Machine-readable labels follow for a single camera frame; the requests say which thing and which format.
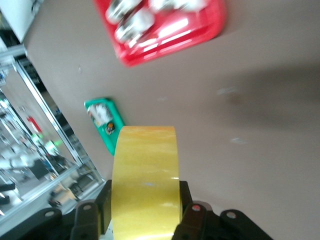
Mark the green plastic tray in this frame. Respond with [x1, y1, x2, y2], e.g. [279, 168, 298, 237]
[84, 97, 126, 156]

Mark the white capped metal pipe fitting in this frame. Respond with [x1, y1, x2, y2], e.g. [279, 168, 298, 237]
[114, 9, 155, 45]
[104, 0, 131, 25]
[149, 0, 208, 13]

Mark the aluminium frame profile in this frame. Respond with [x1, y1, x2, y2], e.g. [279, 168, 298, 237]
[12, 57, 86, 168]

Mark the grey switch box red button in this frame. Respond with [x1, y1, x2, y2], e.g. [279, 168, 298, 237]
[86, 104, 99, 125]

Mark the black orange push button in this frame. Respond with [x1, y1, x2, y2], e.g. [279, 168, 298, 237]
[104, 121, 116, 135]

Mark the red plastic tray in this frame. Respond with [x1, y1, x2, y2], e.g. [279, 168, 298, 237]
[93, 0, 227, 68]

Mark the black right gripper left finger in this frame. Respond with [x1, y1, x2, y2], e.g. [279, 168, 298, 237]
[0, 179, 113, 240]

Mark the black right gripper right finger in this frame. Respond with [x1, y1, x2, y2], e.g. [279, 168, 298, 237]
[171, 180, 275, 240]

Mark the yellow tape roll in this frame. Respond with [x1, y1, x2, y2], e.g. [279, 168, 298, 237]
[111, 125, 181, 240]

